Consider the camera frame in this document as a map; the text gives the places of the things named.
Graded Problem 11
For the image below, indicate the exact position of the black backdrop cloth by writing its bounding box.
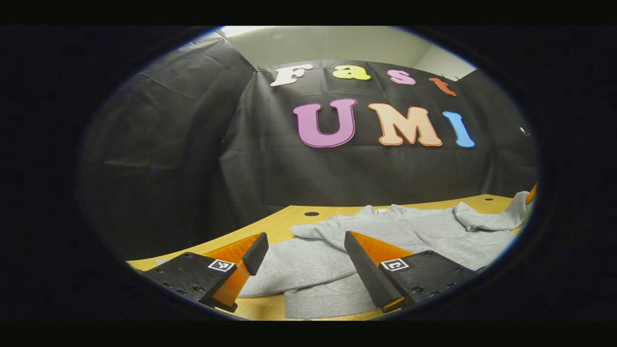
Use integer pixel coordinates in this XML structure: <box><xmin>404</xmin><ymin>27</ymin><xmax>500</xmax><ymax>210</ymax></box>
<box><xmin>77</xmin><ymin>31</ymin><xmax>539</xmax><ymax>261</ymax></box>

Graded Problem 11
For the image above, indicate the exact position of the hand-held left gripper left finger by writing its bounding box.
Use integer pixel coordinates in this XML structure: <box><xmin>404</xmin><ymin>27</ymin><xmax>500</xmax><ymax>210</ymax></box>
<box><xmin>140</xmin><ymin>232</ymin><xmax>269</xmax><ymax>313</ymax></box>

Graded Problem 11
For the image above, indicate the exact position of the grey sweatshirt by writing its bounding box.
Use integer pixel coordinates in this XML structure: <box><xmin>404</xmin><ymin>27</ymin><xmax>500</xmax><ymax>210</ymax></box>
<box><xmin>239</xmin><ymin>191</ymin><xmax>534</xmax><ymax>320</ymax></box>

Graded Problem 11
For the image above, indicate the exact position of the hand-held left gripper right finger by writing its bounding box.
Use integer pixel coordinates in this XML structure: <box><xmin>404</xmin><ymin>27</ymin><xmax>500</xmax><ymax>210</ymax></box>
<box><xmin>344</xmin><ymin>231</ymin><xmax>479</xmax><ymax>313</ymax></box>

